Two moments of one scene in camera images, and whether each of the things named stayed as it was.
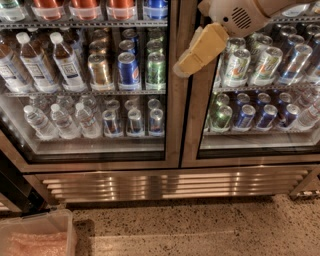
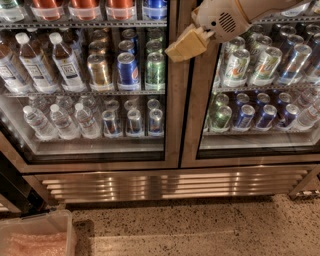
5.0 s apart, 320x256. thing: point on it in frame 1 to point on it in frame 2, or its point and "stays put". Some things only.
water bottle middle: (63, 123) stays put
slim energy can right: (156, 123) stays put
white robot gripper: (240, 16) to (220, 20)
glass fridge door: (88, 85) stays put
